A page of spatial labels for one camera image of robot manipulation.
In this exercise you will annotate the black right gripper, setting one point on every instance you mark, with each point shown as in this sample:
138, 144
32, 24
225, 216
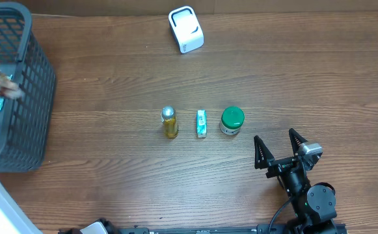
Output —
263, 160

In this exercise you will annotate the green lid white jar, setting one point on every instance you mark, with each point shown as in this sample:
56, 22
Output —
232, 119

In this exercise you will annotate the teal white small packet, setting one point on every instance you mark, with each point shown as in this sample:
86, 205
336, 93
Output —
201, 123

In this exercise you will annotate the yellow bottle with silver cap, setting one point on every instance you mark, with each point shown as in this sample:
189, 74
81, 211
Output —
169, 121

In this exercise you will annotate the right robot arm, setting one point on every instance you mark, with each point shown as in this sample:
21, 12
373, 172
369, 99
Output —
313, 205

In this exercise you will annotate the white barcode scanner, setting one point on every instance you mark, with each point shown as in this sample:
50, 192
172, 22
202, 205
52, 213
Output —
186, 29

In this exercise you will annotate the grey plastic shopping basket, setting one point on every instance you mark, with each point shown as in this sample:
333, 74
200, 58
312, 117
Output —
24, 123

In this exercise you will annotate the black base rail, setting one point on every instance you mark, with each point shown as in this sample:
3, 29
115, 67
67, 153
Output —
105, 227

